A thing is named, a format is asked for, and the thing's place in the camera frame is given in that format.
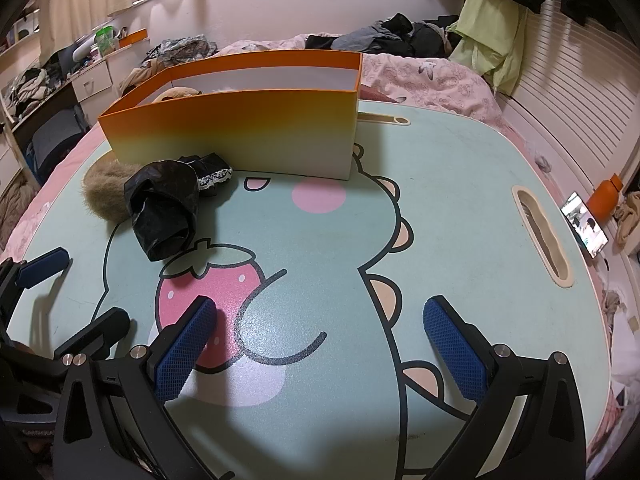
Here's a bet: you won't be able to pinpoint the tan garment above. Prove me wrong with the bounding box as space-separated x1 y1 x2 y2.
120 57 171 96

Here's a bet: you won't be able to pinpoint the light green shirt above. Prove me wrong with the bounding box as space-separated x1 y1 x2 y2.
446 0 530 97

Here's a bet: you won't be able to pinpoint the white drawer cabinet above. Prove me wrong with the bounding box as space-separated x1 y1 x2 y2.
70 55 126 106

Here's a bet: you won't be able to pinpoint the black fabric item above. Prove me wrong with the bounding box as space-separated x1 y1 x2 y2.
123 160 199 262

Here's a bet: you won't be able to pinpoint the black lace cloth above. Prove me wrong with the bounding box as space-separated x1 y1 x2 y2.
177 151 235 196

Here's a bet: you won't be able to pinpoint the orange bottle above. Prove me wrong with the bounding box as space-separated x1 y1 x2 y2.
586 174 625 221

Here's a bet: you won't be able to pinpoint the pile of dark clothes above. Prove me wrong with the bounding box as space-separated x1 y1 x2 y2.
305 12 461 58

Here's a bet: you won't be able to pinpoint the pink floral blanket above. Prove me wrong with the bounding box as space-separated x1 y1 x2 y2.
215 35 503 126

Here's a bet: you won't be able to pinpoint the grey patterned clothes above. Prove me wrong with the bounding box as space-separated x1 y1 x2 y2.
145 35 221 68

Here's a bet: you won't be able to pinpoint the clothes heap on desk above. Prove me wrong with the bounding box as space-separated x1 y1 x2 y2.
0 65 56 121

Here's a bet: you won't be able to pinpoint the brown furry item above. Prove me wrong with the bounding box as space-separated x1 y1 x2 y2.
81 157 138 223

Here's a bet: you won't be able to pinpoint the white crumpled cloth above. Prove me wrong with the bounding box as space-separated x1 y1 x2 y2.
600 290 640 391

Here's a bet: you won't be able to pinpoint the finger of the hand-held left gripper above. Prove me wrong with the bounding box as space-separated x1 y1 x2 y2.
50 306 132 366
0 246 71 306

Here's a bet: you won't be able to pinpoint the smartphone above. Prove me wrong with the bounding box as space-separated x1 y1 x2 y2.
560 191 608 260

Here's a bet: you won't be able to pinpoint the beige crumpled cloth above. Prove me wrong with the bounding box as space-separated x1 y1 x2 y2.
612 205 640 247

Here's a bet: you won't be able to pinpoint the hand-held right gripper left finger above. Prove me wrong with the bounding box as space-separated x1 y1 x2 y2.
52 296 218 480

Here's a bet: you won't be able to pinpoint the white cylinder device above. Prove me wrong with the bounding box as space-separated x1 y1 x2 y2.
70 35 101 63

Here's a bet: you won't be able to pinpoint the white slatted wardrobe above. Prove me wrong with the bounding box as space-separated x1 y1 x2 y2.
500 0 640 196

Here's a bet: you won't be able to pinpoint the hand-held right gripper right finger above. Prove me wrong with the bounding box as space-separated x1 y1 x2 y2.
422 295 586 480

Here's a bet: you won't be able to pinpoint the orange cardboard box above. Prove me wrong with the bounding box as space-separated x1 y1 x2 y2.
97 50 363 182

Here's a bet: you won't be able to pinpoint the green cup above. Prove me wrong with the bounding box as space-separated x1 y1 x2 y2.
95 25 120 58

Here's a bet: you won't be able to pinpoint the red corduroy cushion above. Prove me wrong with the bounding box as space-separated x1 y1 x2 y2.
357 82 401 103

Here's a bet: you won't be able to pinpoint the small orange box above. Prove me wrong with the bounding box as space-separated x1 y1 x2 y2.
119 28 149 51

